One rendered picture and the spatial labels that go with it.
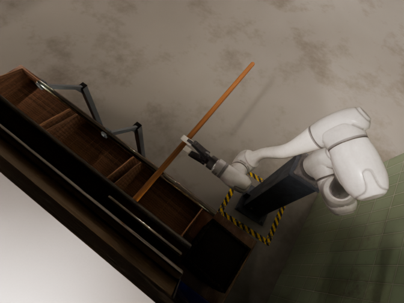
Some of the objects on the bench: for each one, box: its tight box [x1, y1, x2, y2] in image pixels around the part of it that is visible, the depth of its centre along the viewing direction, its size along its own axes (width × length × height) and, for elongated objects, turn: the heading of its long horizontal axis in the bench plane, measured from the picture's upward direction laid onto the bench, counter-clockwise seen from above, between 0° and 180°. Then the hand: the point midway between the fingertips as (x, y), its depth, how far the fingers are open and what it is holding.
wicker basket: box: [46, 112, 138, 183], centre depth 167 cm, size 49×56×28 cm
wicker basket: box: [114, 158, 203, 237], centre depth 160 cm, size 49×56×28 cm
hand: (184, 143), depth 131 cm, fingers open, 9 cm apart
